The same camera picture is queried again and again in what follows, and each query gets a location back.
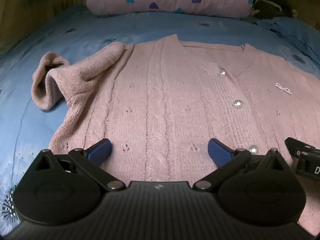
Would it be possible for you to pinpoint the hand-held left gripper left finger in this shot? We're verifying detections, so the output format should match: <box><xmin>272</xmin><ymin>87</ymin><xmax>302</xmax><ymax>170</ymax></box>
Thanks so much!
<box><xmin>25</xmin><ymin>138</ymin><xmax>126</xmax><ymax>192</ymax></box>

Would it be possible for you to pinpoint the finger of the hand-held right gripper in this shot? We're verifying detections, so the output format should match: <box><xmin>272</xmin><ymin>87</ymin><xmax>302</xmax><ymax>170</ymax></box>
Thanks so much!
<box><xmin>284</xmin><ymin>137</ymin><xmax>320</xmax><ymax>159</ymax></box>

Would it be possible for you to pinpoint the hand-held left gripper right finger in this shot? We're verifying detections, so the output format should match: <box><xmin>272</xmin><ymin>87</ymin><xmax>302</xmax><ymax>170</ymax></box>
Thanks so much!
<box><xmin>192</xmin><ymin>138</ymin><xmax>295</xmax><ymax>190</ymax></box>

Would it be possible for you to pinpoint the pink knit cardigan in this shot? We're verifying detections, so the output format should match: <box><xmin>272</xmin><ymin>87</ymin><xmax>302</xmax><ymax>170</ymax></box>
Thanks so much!
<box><xmin>31</xmin><ymin>34</ymin><xmax>320</xmax><ymax>233</ymax></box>

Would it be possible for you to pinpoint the blue floral pillow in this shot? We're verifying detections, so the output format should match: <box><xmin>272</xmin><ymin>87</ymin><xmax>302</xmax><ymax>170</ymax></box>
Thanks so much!
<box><xmin>255</xmin><ymin>16</ymin><xmax>320</xmax><ymax>64</ymax></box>

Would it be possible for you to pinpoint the blue floral bed sheet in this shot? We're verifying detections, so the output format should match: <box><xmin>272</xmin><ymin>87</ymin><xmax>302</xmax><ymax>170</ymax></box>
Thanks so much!
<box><xmin>0</xmin><ymin>4</ymin><xmax>320</xmax><ymax>230</ymax></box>

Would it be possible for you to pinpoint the dark cloth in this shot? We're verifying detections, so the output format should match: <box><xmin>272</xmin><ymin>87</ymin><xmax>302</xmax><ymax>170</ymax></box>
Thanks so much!
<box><xmin>251</xmin><ymin>0</ymin><xmax>298</xmax><ymax>20</ymax></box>

